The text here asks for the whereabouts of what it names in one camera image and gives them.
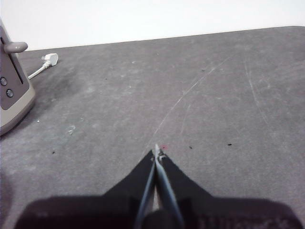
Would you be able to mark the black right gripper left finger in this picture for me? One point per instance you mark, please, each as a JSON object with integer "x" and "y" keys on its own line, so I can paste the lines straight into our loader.
{"x": 95, "y": 212}

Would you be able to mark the round grey toaster button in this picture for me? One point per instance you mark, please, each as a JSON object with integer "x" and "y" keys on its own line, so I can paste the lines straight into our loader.
{"x": 9, "y": 92}
{"x": 3, "y": 81}

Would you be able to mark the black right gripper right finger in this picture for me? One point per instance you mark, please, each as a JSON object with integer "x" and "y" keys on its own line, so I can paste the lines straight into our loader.
{"x": 226, "y": 214}

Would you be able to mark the cream and steel toaster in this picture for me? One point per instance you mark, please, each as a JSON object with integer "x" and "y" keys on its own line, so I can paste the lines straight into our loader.
{"x": 14, "y": 112}

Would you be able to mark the grey toaster lever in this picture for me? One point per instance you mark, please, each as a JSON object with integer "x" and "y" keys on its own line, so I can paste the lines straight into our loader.
{"x": 16, "y": 47}

